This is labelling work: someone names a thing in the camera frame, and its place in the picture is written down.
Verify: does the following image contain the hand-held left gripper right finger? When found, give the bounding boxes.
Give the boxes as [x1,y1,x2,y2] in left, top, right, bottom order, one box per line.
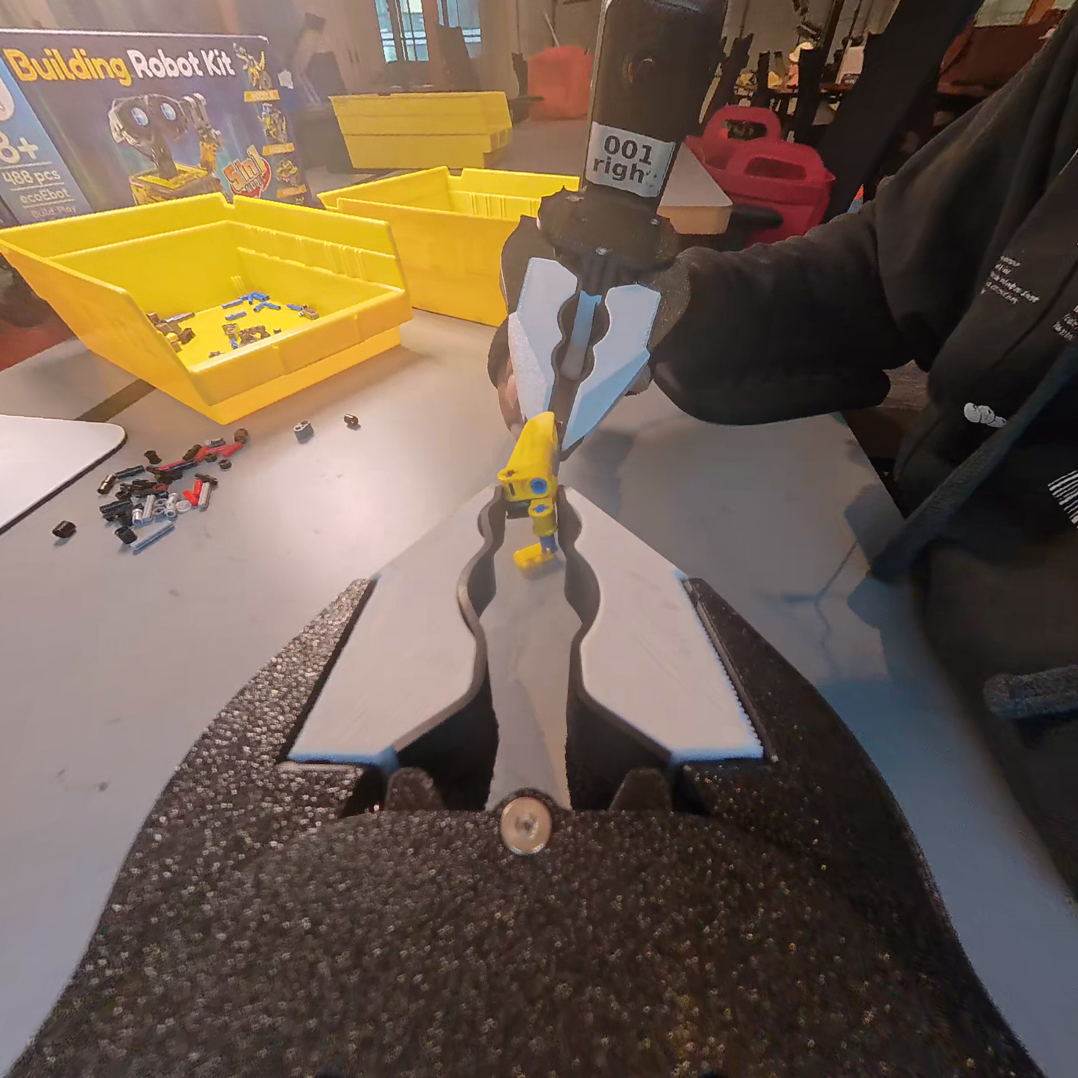
[560,484,776,763]

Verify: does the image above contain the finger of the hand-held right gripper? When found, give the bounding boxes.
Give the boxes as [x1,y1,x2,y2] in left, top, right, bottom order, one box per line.
[560,285,662,456]
[505,257,591,422]

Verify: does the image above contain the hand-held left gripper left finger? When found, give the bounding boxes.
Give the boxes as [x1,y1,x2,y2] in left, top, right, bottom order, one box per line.
[289,484,506,763]

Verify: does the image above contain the yellow toy actuator assembly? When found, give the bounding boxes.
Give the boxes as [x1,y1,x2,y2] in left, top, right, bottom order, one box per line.
[497,411,564,576]

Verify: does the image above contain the person's right forearm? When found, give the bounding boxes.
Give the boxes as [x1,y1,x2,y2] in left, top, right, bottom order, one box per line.
[652,244,928,426]

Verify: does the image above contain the grey desk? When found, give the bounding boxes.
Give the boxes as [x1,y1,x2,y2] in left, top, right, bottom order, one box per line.
[0,307,1078,1062]

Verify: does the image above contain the orange red bag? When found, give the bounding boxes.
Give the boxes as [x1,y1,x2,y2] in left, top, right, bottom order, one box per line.
[526,46,595,119]

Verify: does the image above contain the empty yellow storage bin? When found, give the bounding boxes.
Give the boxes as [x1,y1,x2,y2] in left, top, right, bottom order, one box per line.
[318,166,582,328]

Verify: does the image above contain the pale wooden table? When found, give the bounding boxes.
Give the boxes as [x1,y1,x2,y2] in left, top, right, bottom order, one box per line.
[661,143,734,235]

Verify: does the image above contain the red plastic container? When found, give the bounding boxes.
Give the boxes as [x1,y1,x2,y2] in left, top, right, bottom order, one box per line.
[686,105,835,247]

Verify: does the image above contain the building window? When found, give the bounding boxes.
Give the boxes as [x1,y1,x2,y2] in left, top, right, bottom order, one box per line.
[374,0,483,64]

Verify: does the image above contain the far yellow bin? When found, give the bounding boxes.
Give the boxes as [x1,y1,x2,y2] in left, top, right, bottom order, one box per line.
[330,91,513,170]

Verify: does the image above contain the scattered blue black bricks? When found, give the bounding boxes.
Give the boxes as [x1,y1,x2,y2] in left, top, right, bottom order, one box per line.
[145,290,321,355]

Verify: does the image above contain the pile of small toy parts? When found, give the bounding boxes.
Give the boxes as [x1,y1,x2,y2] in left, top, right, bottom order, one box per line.
[52,428,252,555]

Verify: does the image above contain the person's black hoodie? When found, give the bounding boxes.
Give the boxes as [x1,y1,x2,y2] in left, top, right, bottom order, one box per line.
[842,17,1078,894]

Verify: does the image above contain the white rounded board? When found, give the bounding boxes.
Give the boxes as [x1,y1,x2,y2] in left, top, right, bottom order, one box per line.
[0,414,127,533]

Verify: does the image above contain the yellow bin with loose parts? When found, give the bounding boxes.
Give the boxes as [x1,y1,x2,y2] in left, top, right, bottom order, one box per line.
[0,192,414,424]

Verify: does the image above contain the toy kit cardboard box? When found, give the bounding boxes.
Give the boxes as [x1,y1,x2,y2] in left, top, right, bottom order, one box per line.
[0,29,325,229]

